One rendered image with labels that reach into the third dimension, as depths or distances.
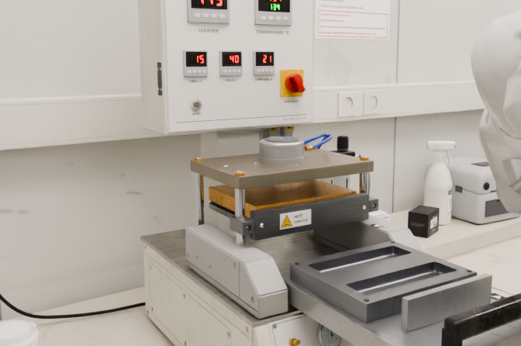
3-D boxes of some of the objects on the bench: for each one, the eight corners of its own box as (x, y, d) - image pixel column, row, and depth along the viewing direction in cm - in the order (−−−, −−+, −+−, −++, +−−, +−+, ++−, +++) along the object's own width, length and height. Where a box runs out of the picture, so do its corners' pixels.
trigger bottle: (425, 225, 171) (428, 142, 167) (421, 218, 179) (424, 139, 175) (455, 226, 170) (459, 143, 166) (450, 219, 178) (453, 139, 174)
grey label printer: (420, 209, 190) (422, 158, 187) (463, 202, 199) (465, 153, 197) (481, 227, 168) (484, 171, 166) (526, 218, 178) (529, 164, 175)
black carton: (407, 234, 162) (408, 211, 161) (419, 227, 169) (419, 204, 168) (427, 238, 158) (428, 214, 157) (439, 230, 165) (439, 207, 164)
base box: (145, 319, 120) (142, 240, 117) (294, 283, 139) (294, 214, 136) (286, 475, 75) (287, 352, 72) (477, 390, 93) (484, 290, 91)
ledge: (258, 258, 156) (258, 242, 156) (453, 211, 203) (453, 199, 203) (331, 295, 132) (332, 276, 131) (533, 232, 179) (535, 218, 178)
